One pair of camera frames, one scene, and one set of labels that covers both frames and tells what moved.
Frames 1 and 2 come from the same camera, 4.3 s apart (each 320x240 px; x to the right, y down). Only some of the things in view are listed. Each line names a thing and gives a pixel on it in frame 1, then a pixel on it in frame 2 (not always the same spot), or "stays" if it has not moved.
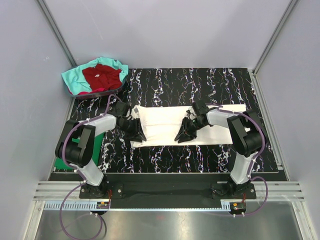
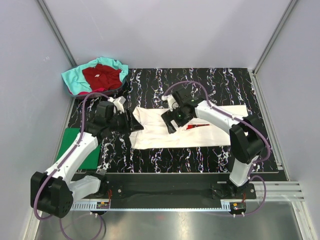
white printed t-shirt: (161, 125) stays
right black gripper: (185, 133) -> (169, 116)
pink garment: (98, 90) stays
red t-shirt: (102, 77) stays
